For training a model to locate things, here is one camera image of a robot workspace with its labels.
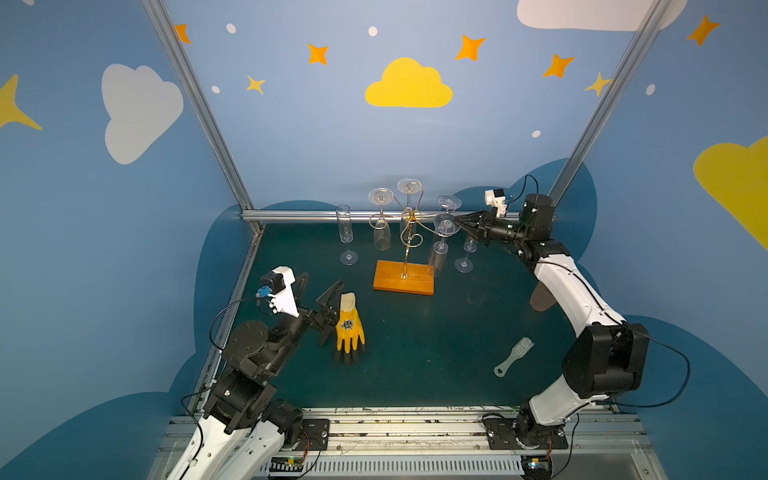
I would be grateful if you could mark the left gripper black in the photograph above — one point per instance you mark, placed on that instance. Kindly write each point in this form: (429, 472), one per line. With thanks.
(315, 309)

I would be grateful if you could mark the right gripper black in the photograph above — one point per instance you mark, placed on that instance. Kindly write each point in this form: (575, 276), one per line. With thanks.
(485, 225)

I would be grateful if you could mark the clear flute glass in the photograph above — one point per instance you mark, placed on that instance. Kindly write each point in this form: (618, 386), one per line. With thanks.
(409, 187)
(464, 263)
(445, 226)
(346, 234)
(379, 222)
(449, 203)

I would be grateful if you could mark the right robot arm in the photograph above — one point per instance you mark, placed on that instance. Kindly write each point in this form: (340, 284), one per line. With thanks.
(609, 354)

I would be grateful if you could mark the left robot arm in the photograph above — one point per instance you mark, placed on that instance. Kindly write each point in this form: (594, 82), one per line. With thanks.
(243, 425)

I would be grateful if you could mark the yellow black work glove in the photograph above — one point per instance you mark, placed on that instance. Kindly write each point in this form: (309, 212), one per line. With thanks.
(348, 331)

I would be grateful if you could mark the translucent brown plastic cup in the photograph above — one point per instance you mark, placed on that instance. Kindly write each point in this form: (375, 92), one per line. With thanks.
(541, 298)

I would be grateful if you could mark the white plastic brush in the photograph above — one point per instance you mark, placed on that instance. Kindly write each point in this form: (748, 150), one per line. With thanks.
(518, 351)

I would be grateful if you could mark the left controller board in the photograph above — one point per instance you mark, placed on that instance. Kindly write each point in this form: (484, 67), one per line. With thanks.
(291, 466)

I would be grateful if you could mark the controller board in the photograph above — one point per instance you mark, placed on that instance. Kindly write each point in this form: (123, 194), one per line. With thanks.
(536, 468)
(291, 466)

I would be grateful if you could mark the right controller board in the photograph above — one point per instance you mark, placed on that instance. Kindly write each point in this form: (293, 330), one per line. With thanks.
(536, 468)

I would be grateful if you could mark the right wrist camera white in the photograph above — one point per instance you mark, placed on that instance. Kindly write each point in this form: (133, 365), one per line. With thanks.
(496, 199)

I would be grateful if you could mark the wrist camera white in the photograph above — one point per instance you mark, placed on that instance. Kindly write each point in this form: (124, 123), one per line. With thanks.
(496, 199)
(276, 289)

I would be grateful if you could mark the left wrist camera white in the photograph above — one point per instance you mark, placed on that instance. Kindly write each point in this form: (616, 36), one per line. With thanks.
(276, 289)

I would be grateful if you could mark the horizontal aluminium frame bar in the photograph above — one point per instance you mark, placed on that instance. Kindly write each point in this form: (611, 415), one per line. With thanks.
(320, 216)

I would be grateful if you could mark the gold wire glass rack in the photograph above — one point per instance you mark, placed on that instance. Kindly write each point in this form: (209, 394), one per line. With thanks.
(406, 276)

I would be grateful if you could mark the right aluminium frame post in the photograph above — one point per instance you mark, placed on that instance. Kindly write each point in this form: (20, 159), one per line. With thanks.
(641, 42)

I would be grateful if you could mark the aluminium frame post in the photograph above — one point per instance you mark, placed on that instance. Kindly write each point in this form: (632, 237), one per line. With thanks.
(641, 42)
(161, 20)

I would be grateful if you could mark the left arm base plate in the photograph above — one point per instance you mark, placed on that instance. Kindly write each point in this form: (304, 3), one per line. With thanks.
(311, 433)

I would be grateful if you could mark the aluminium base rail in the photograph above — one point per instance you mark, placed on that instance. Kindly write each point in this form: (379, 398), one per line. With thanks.
(449, 443)

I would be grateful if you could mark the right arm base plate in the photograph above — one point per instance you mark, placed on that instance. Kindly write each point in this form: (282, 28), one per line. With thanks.
(505, 433)

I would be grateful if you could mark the left aluminium frame post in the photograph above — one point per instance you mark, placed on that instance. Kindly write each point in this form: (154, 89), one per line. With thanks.
(161, 20)

